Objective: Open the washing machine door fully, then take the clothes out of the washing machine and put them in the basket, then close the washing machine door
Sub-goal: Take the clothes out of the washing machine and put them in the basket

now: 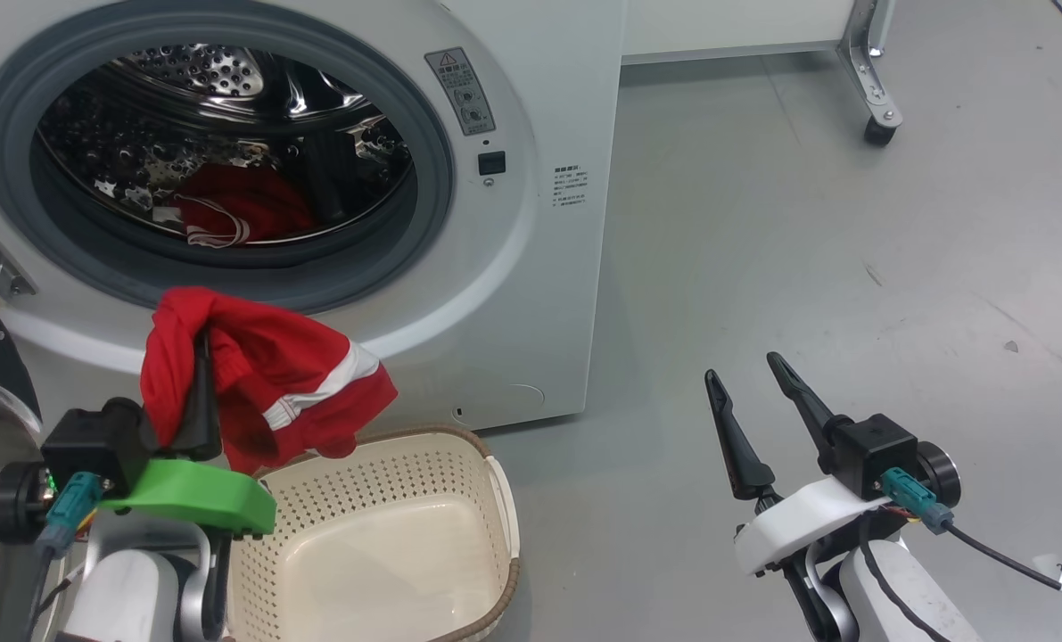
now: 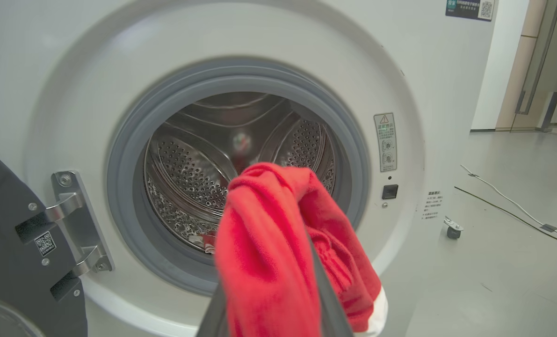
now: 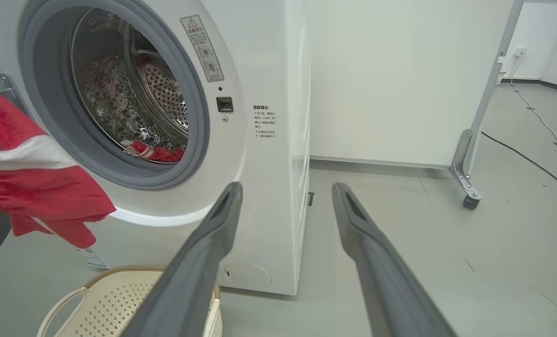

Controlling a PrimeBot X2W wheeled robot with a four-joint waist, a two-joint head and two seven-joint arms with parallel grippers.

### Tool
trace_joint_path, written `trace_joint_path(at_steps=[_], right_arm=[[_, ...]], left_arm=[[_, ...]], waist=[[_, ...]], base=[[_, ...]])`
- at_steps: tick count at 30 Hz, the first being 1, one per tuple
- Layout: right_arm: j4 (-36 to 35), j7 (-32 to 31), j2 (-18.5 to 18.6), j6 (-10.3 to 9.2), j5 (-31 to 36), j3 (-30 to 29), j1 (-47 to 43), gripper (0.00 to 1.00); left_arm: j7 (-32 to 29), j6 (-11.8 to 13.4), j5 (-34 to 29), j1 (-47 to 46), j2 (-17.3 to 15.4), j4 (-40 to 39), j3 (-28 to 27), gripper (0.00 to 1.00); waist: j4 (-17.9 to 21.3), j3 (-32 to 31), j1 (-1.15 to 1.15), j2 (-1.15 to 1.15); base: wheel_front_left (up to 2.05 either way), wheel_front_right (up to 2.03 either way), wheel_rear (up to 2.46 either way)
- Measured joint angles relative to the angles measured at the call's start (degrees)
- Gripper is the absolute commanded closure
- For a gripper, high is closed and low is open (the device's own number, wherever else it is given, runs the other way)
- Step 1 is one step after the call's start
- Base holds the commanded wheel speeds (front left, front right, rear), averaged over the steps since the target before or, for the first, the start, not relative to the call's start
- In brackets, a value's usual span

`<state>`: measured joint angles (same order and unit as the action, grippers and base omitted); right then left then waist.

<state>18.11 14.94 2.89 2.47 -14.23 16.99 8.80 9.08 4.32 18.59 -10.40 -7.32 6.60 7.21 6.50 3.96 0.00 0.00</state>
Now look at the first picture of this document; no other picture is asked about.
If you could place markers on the white front-load washing machine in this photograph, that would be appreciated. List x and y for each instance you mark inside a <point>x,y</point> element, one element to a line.
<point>513,294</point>

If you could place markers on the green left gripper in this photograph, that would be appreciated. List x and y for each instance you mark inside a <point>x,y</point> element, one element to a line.
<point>201,499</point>

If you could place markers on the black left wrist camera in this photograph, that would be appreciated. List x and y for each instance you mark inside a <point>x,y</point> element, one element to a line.
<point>94,441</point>

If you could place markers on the grey warning sticker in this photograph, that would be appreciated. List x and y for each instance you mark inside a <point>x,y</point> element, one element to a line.
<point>461,89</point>

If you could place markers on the beige perforated laundry basket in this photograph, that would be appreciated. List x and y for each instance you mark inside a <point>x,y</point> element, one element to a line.
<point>388,553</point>

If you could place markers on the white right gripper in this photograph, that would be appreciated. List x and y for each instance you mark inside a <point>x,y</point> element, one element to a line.
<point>798,526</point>

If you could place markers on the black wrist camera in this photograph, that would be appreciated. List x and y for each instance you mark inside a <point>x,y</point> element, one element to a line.
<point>94,441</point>
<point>878,450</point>

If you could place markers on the metal frame leg with caster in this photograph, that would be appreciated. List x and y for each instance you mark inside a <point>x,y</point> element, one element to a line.
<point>869,80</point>

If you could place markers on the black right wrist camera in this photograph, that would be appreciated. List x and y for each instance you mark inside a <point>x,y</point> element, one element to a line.
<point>878,450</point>

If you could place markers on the red garment striped trim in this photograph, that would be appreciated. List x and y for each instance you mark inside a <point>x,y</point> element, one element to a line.
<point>254,201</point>

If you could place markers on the red shorts white band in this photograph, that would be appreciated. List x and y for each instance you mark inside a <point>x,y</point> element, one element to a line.
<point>272,357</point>

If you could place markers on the white furniture panel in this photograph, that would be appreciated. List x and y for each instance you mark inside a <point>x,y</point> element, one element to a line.
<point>736,27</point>

